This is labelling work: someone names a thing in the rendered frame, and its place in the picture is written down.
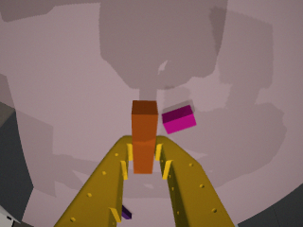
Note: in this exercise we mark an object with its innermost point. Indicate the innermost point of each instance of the purple rod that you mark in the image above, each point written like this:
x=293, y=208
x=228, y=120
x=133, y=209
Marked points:
x=125, y=213

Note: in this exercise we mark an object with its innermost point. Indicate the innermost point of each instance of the magenta block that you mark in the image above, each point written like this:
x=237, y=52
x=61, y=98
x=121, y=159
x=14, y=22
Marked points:
x=178, y=119

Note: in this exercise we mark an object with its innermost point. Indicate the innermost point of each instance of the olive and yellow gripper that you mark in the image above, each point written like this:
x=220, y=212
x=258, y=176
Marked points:
x=194, y=201

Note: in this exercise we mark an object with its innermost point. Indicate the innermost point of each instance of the orange rod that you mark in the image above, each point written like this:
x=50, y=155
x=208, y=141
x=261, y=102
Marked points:
x=144, y=127

